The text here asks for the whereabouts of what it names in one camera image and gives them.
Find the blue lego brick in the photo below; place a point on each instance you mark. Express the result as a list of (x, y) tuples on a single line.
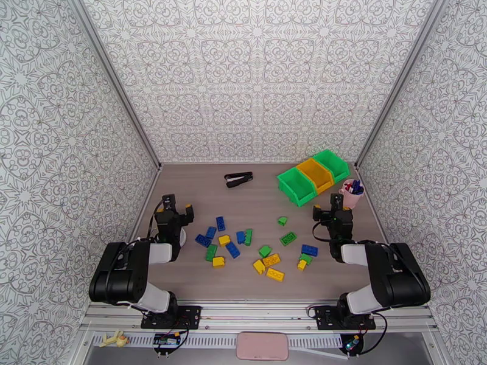
[(240, 237), (220, 223), (309, 250), (232, 250), (202, 240), (210, 232)]

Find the green plastic bin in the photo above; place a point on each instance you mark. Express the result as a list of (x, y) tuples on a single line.
[(331, 164), (298, 187)]

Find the green lego brick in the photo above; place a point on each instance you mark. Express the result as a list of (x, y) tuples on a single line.
[(265, 251), (282, 221), (305, 258), (211, 253), (288, 239), (248, 237)]

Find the yellow plastic bin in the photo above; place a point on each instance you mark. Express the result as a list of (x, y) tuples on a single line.
[(316, 174)]

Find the yellow lego brick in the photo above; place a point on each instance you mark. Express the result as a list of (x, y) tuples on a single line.
[(302, 265), (218, 262), (271, 260), (275, 275), (224, 240), (259, 267)]

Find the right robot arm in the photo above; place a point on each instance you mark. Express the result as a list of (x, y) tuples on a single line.
[(395, 280)]

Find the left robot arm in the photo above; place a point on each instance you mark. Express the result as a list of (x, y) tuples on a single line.
[(114, 276)]

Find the pink metal cup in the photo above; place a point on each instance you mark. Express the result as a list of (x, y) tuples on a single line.
[(348, 200)]

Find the white round disc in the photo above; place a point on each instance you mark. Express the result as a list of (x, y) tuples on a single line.
[(183, 238)]

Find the red pen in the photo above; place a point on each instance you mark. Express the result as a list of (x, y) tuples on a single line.
[(347, 189)]

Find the blue pen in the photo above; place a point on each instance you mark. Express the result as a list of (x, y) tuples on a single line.
[(356, 184)]

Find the black stapler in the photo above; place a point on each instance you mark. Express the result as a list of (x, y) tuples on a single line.
[(237, 179)]

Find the small circuit board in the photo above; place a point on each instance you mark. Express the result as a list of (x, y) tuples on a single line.
[(166, 340), (352, 342)]

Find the yellow toy figure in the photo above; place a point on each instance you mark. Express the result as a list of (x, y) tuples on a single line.
[(116, 339)]

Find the pink pad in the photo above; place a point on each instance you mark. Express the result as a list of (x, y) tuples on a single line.
[(262, 345)]

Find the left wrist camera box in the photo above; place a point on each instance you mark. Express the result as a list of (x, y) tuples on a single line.
[(169, 202)]

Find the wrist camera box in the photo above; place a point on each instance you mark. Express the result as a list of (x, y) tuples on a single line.
[(169, 202), (336, 201)]

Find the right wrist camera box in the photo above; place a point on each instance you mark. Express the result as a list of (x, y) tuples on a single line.
[(336, 201)]

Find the aluminium side rail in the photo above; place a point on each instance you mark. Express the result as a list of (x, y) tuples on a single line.
[(372, 204)]

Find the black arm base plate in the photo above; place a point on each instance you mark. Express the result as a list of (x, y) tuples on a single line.
[(190, 316), (327, 318)]

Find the aluminium table rail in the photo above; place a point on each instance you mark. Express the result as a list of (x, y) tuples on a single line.
[(258, 314)]

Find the aluminium frame post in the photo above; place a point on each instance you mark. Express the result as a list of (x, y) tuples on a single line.
[(111, 71), (402, 71)]

